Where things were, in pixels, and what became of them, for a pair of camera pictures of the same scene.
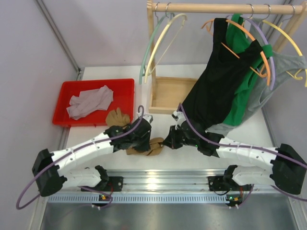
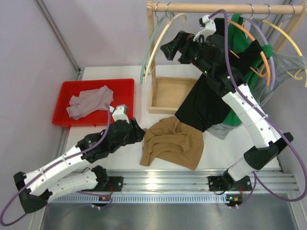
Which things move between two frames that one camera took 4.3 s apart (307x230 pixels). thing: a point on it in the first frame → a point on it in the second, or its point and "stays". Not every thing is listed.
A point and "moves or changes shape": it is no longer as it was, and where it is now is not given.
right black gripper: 171,140 → 186,42
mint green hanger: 150,43 stays
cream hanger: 183,16 stays
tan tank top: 116,118 moves or changes shape
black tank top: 210,95 stays
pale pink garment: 86,102 stays
